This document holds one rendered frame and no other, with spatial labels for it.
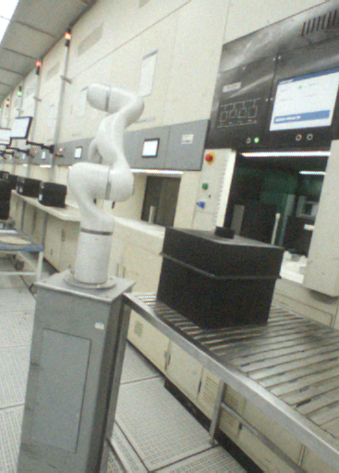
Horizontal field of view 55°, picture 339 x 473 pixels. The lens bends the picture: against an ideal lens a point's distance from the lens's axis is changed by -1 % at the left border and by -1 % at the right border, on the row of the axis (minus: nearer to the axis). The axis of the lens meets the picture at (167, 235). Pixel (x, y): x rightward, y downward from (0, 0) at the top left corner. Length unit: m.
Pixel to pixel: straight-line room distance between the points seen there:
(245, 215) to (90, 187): 1.01
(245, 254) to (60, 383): 0.76
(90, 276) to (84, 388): 0.37
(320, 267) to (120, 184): 0.75
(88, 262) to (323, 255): 0.82
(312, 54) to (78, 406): 1.57
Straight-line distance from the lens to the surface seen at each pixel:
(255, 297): 1.06
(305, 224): 1.99
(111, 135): 1.26
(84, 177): 1.15
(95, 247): 1.16
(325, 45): 1.56
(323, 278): 1.27
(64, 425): 1.35
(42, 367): 1.28
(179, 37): 2.42
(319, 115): 1.45
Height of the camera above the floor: 1.11
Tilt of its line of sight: 7 degrees down
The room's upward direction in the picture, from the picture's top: 9 degrees clockwise
